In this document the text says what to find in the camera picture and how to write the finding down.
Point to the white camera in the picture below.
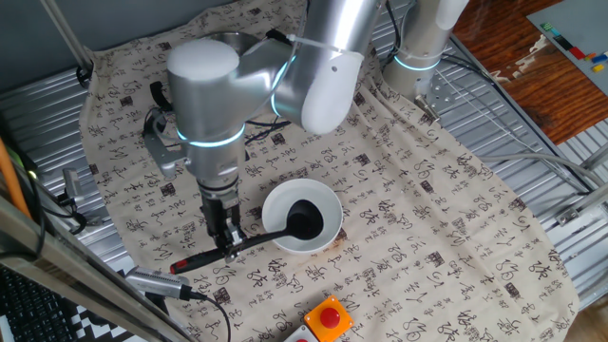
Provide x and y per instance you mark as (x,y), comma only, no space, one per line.
(73,183)

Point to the aluminium frame bar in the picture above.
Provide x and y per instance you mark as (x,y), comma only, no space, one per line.
(71,271)

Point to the black block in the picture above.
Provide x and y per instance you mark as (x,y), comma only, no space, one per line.
(563,43)

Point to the silver camera bracket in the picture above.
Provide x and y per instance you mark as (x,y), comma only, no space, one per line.
(164,157)

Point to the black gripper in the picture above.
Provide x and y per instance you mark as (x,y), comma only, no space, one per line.
(219,209)

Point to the blue block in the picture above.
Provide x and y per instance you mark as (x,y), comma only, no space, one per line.
(599,58)

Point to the grey board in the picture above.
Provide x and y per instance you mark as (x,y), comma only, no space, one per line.
(579,24)

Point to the silver profile rail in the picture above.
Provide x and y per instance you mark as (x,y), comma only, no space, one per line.
(596,157)
(584,202)

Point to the grey box red mushroom button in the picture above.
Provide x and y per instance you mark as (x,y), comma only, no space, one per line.
(301,335)

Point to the grey ridged camera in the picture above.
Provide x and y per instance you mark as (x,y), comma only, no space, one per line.
(157,281)

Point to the white ceramic bowl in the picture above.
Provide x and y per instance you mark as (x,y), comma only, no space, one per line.
(304,190)

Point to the black keyboard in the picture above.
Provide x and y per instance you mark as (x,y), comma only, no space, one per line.
(33,309)

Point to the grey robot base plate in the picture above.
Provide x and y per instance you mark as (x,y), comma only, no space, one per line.
(444,97)

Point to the yellow block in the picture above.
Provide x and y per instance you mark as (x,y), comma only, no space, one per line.
(598,68)

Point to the green block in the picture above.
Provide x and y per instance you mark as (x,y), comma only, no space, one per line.
(547,27)

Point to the orange rod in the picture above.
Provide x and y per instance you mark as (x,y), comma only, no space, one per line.
(12,180)

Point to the white sheet with black marker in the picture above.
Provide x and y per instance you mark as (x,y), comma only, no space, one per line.
(100,330)

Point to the black pole clamp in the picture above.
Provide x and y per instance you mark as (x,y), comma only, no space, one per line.
(84,76)

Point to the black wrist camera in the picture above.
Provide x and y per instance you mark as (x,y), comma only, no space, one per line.
(153,122)

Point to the beige calligraphy print tablecloth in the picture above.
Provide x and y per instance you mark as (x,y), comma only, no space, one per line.
(427,237)

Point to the red block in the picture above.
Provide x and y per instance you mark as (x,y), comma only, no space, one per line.
(577,52)

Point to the black silver camera mount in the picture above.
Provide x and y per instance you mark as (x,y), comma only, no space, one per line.
(71,209)

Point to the grey metal pole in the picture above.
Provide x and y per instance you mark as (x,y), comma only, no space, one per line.
(66,33)

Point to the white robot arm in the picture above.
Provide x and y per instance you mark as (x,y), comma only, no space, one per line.
(209,104)

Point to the orange emergency stop box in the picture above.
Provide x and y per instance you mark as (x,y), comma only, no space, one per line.
(328,318)

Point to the dark camera stand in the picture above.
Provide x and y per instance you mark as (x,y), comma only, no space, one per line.
(157,304)

